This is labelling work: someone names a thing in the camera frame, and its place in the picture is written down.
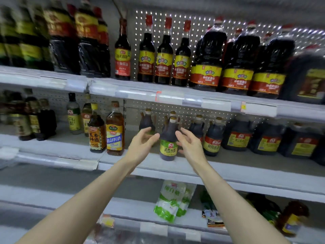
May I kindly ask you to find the dark jug yellow green label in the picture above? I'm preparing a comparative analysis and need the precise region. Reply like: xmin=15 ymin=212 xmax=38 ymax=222
xmin=311 ymin=127 xmax=325 ymax=166

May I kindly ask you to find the person's right forearm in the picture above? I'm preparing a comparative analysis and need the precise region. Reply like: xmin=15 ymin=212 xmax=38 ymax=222
xmin=195 ymin=162 xmax=290 ymax=244

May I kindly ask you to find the person's left hand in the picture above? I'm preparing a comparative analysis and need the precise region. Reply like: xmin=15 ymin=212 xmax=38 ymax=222
xmin=124 ymin=127 xmax=160 ymax=169

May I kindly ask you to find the dark bottle red yellow label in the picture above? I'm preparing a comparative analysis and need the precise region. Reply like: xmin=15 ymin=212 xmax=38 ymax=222
xmin=189 ymin=114 xmax=205 ymax=143
xmin=202 ymin=117 xmax=226 ymax=157

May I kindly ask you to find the white metal store shelving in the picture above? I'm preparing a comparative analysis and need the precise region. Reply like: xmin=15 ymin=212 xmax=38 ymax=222
xmin=0 ymin=0 xmax=325 ymax=244

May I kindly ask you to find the dark jug red yellow label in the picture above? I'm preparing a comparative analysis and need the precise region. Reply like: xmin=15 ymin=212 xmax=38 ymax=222
xmin=278 ymin=122 xmax=321 ymax=160

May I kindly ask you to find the amber bottle yellow red label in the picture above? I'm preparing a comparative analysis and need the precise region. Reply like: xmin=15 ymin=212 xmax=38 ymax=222
xmin=81 ymin=101 xmax=100 ymax=136

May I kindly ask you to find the rice vinegar jug green label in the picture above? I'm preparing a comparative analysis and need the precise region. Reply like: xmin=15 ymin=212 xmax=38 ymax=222
xmin=159 ymin=116 xmax=179 ymax=162

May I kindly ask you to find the person's right hand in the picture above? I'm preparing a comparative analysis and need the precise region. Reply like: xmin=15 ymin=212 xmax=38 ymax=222
xmin=175 ymin=127 xmax=209 ymax=174

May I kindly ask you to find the blue label dark bottle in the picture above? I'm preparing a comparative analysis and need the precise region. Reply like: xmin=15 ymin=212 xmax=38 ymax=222
xmin=35 ymin=5 xmax=52 ymax=70

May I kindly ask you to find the dark bottle orange label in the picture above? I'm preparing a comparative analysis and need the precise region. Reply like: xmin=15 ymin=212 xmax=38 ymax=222
xmin=88 ymin=111 xmax=107 ymax=153

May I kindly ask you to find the large amber cooking wine jug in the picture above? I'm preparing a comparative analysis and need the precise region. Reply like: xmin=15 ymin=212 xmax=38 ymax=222
xmin=106 ymin=101 xmax=126 ymax=157

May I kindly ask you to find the soy sauce bottle red cap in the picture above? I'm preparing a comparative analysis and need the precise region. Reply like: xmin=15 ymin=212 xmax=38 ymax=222
xmin=74 ymin=0 xmax=105 ymax=78
xmin=43 ymin=0 xmax=80 ymax=75

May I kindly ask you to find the red label dark sauce bottle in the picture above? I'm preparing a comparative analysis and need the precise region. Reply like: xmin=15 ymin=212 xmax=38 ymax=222
xmin=93 ymin=6 xmax=111 ymax=77
xmin=66 ymin=2 xmax=78 ymax=18

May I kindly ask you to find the green packet white blue label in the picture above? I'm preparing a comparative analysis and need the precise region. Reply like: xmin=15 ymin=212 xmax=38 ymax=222
xmin=199 ymin=188 xmax=226 ymax=228

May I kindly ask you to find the white green bag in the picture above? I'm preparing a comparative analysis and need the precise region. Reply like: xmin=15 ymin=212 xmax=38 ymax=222
xmin=176 ymin=183 xmax=197 ymax=218
xmin=154 ymin=180 xmax=187 ymax=223

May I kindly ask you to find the row of dark red-capped bottles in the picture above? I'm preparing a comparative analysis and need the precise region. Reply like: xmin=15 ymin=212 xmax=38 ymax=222
xmin=114 ymin=15 xmax=305 ymax=100

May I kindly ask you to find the black jug brown gold label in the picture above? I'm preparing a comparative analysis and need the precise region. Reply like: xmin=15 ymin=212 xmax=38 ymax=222
xmin=282 ymin=45 xmax=325 ymax=105

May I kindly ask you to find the dark bottle with green label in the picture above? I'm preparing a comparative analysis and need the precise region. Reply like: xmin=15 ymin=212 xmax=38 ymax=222
xmin=162 ymin=110 xmax=177 ymax=133
xmin=139 ymin=108 xmax=156 ymax=135

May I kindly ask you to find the yellow-capped green label bottle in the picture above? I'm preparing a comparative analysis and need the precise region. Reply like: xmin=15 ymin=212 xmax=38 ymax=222
xmin=15 ymin=0 xmax=44 ymax=69
xmin=0 ymin=5 xmax=23 ymax=66

